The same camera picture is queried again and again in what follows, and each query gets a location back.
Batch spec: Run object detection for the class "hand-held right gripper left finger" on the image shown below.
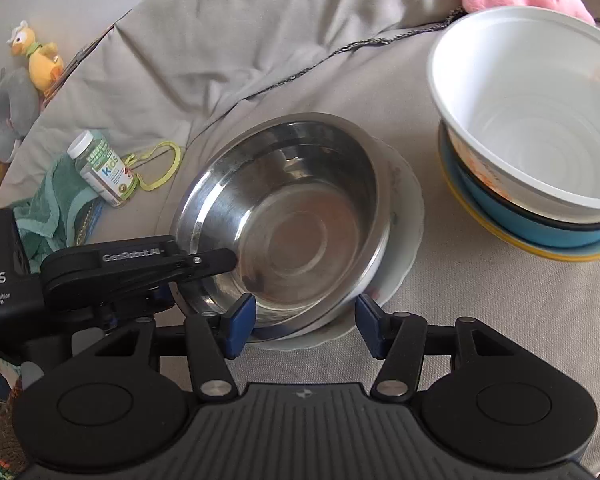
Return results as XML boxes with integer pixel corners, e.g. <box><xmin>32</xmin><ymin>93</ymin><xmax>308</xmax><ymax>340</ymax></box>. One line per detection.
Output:
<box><xmin>95</xmin><ymin>294</ymin><xmax>255</xmax><ymax>404</ymax></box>

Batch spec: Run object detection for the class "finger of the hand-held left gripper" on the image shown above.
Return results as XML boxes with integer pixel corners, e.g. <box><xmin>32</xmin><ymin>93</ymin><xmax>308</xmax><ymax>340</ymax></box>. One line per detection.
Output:
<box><xmin>170</xmin><ymin>248</ymin><xmax>239</xmax><ymax>283</ymax></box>

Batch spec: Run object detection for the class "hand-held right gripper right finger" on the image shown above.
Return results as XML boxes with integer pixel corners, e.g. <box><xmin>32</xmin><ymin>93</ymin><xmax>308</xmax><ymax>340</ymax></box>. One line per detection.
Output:
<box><xmin>355</xmin><ymin>294</ymin><xmax>507</xmax><ymax>402</ymax></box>

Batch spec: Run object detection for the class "stainless steel bowl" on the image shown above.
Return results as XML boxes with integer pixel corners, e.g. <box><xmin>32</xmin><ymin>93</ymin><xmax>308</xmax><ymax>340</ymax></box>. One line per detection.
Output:
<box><xmin>174</xmin><ymin>114</ymin><xmax>396</xmax><ymax>330</ymax></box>

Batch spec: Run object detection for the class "floral white plate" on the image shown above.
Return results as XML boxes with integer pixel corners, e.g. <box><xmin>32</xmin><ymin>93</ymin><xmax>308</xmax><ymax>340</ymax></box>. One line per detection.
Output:
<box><xmin>169</xmin><ymin>137</ymin><xmax>426</xmax><ymax>350</ymax></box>

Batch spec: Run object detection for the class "blue bowl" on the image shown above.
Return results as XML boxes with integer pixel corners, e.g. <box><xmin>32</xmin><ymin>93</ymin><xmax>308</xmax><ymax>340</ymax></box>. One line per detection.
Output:
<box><xmin>437</xmin><ymin>125</ymin><xmax>600</xmax><ymax>249</ymax></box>

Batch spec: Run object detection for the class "cream bowl with yellow rim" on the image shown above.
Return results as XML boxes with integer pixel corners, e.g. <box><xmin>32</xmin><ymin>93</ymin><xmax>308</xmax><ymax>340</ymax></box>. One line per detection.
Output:
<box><xmin>440</xmin><ymin>160</ymin><xmax>600</xmax><ymax>262</ymax></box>

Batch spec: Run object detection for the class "white plastic bowl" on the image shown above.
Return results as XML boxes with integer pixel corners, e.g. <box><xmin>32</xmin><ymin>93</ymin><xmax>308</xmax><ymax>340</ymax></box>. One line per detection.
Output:
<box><xmin>426</xmin><ymin>7</ymin><xmax>600</xmax><ymax>224</ymax></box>

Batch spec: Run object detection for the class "green cloth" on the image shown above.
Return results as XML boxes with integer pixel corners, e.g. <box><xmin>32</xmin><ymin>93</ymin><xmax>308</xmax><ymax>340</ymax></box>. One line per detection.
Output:
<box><xmin>12</xmin><ymin>154</ymin><xmax>107</xmax><ymax>262</ymax></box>

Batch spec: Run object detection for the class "clear bottle with white cap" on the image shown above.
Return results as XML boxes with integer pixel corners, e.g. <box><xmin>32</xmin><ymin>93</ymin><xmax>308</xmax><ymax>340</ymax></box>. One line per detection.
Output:
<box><xmin>67</xmin><ymin>129</ymin><xmax>139</xmax><ymax>209</ymax></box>

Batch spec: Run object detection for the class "grey plush toy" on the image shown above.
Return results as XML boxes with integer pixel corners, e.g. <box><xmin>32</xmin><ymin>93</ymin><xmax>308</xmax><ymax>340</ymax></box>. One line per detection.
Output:
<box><xmin>0</xmin><ymin>67</ymin><xmax>44</xmax><ymax>162</ymax></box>

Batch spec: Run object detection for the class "thin picture book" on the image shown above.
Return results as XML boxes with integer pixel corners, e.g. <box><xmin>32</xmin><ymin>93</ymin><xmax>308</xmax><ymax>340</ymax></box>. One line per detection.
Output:
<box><xmin>39</xmin><ymin>24</ymin><xmax>117</xmax><ymax>108</ymax></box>

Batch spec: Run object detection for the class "yellow duck plush toy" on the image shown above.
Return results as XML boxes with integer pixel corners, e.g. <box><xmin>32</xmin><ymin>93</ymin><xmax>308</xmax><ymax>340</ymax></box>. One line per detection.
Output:
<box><xmin>8</xmin><ymin>20</ymin><xmax>65</xmax><ymax>97</ymax></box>

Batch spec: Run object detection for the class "grey sofa cover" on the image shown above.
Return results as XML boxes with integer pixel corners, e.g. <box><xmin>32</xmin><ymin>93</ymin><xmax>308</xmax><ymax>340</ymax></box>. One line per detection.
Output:
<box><xmin>0</xmin><ymin>0</ymin><xmax>600</xmax><ymax>461</ymax></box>

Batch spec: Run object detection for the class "yellow-green strap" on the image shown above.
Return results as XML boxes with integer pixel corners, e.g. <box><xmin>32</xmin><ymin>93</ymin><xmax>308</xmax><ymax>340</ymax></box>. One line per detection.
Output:
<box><xmin>124</xmin><ymin>140</ymin><xmax>184</xmax><ymax>193</ymax></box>

